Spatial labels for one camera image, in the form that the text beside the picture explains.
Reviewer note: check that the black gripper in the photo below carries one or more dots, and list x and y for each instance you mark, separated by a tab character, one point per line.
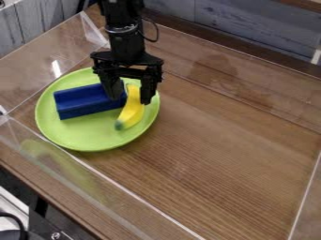
144	68

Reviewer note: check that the yellow toy banana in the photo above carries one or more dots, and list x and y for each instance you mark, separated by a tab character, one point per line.
132	110

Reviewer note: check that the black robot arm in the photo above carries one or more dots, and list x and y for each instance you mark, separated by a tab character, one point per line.
124	28

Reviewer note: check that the green plate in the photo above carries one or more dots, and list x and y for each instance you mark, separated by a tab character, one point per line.
91	132

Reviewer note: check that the blue cross-shaped block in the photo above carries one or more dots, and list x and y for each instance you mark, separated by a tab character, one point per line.
84	100

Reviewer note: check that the clear acrylic enclosure walls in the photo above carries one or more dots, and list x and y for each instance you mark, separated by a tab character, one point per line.
226	169

